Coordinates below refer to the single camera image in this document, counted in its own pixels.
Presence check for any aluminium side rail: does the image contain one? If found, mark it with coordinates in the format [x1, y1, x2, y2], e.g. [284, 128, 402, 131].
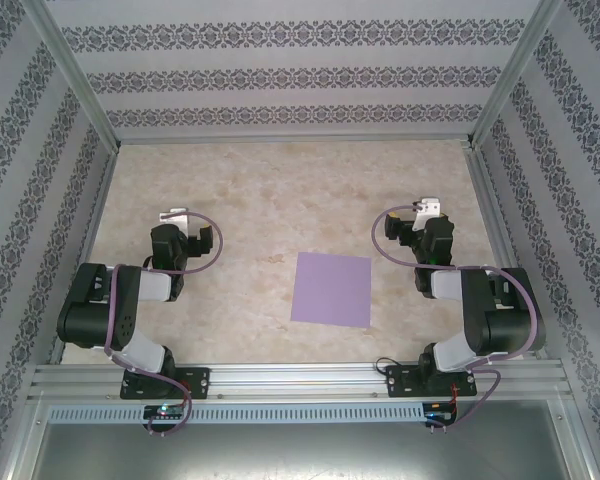
[47, 147, 121, 365]
[462, 144, 551, 361]

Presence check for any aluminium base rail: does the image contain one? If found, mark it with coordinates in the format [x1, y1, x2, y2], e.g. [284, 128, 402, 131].
[27, 362, 569, 401]

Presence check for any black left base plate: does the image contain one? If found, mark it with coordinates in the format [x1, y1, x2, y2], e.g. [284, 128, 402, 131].
[119, 367, 212, 401]

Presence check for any grey metal sheet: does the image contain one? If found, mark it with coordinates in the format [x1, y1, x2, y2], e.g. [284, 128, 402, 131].
[7, 399, 599, 480]

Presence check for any purple paper sheet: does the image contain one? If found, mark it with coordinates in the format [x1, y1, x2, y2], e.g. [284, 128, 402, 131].
[289, 252, 373, 330]

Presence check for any slotted grey cable duct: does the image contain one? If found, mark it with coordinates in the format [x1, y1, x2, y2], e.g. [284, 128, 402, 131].
[47, 402, 427, 424]

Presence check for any aluminium frame post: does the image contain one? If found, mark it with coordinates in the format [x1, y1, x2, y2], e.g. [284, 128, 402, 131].
[23, 0, 122, 151]
[467, 0, 566, 151]

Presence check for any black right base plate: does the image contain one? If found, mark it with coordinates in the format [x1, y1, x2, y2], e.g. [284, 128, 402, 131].
[385, 363, 479, 399]

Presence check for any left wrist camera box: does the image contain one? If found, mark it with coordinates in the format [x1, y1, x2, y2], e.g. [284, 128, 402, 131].
[158, 206, 191, 232]

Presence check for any left controller board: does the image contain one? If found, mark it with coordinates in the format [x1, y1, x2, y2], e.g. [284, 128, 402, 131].
[142, 403, 187, 421]

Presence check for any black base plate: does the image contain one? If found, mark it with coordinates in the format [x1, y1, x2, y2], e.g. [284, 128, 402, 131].
[119, 367, 212, 401]
[385, 363, 479, 399]

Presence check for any right controller board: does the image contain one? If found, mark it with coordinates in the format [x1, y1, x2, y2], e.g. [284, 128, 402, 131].
[423, 401, 459, 422]

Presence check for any controller board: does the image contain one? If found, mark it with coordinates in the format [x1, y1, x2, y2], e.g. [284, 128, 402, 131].
[423, 401, 459, 422]
[142, 403, 187, 421]

